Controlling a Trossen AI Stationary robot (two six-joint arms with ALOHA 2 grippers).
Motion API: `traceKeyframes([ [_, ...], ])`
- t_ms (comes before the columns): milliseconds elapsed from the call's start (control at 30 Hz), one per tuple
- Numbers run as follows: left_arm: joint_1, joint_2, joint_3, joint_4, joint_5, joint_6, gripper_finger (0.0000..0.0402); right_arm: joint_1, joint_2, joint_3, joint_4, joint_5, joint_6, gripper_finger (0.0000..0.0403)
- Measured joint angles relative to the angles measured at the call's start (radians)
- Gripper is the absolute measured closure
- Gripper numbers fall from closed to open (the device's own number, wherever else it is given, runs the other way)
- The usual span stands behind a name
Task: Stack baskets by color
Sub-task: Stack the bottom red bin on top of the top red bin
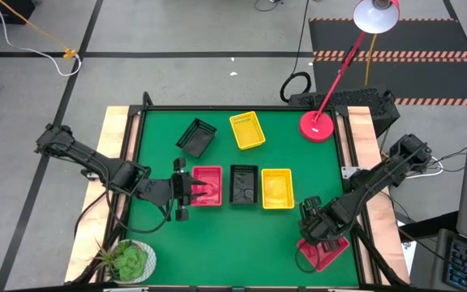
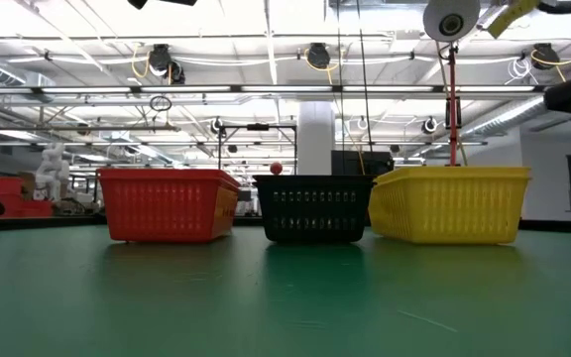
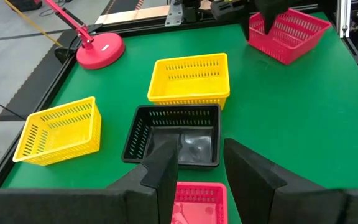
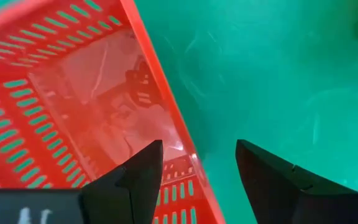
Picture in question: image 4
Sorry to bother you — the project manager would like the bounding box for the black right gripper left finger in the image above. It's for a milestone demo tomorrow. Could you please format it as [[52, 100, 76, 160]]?
[[0, 139, 164, 224]]

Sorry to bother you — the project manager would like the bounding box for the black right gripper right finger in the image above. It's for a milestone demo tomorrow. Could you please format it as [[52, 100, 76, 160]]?
[[236, 139, 358, 224]]

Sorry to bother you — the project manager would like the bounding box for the red plastic basket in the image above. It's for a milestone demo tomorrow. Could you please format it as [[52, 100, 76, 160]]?
[[0, 0, 226, 224]]

